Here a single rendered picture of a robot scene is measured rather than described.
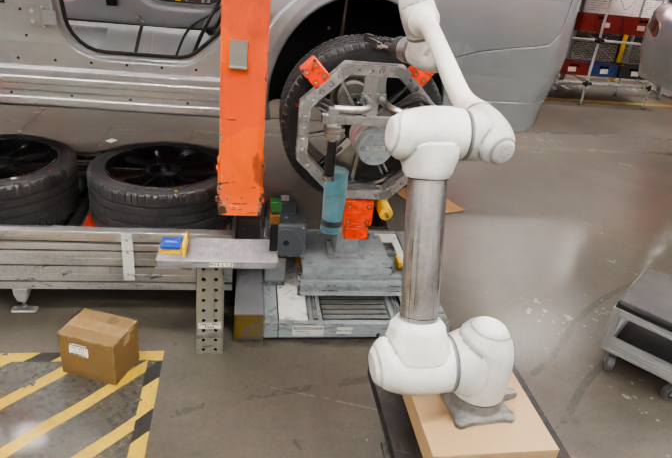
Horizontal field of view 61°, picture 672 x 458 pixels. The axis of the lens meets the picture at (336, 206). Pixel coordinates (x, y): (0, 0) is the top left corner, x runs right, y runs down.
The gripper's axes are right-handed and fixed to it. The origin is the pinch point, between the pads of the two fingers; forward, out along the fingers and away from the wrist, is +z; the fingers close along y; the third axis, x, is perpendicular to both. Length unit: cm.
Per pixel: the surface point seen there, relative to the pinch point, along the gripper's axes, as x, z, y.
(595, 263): -128, -28, 147
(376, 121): -22.5, -26.9, -15.0
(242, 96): -17, 4, -51
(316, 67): -8.4, -1.6, -24.6
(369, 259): -97, -3, 5
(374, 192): -59, -12, -2
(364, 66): -7.8, -8.9, -8.7
